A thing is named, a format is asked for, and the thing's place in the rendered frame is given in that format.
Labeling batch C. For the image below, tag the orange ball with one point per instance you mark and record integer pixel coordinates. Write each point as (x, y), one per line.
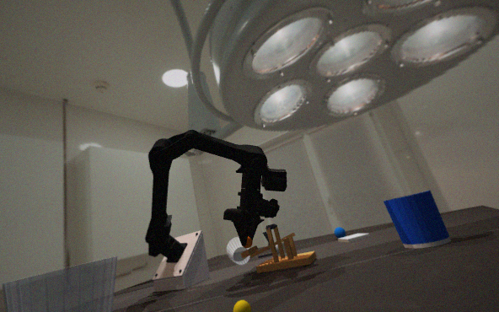
(249, 242)

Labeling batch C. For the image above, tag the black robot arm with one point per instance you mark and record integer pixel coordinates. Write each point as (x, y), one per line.
(253, 165)

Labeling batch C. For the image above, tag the yellow ball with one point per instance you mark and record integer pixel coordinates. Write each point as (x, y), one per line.
(242, 306)

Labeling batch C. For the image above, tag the blue ball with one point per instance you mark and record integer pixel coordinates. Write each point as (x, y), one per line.
(339, 232)

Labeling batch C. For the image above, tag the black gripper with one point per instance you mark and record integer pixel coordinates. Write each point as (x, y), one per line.
(244, 220)

